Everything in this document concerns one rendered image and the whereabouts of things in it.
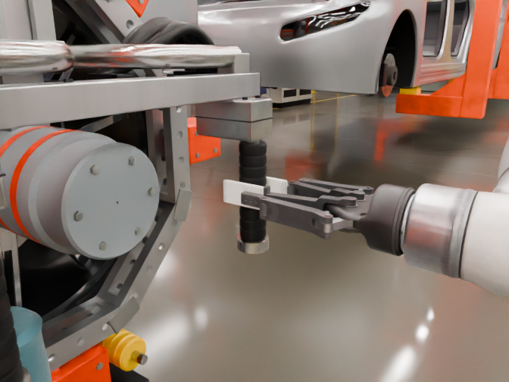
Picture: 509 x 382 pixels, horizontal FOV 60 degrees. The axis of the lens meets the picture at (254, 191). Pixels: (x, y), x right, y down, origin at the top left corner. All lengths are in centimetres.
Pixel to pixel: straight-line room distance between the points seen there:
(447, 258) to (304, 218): 15
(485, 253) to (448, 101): 351
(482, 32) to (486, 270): 349
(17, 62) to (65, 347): 45
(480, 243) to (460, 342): 142
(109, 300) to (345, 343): 111
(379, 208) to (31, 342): 38
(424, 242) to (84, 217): 34
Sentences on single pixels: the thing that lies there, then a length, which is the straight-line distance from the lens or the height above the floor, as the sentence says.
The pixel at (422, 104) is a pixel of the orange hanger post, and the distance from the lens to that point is 397.
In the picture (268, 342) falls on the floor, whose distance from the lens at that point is 169.
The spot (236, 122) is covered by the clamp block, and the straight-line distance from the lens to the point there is 54.
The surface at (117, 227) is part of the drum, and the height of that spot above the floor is 82.
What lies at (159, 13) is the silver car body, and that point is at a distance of 139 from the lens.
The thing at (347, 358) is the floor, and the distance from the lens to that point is 165.
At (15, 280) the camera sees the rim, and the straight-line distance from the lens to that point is 76.
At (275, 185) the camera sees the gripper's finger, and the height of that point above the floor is 84.
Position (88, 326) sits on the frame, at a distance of 72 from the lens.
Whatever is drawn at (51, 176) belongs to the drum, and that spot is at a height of 89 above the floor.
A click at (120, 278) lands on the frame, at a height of 64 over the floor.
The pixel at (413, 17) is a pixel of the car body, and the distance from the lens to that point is 373.
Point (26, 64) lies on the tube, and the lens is 38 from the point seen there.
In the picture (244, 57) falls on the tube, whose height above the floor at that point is 100.
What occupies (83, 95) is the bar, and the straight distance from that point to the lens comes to 40.
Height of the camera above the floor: 100
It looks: 17 degrees down
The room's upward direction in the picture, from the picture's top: straight up
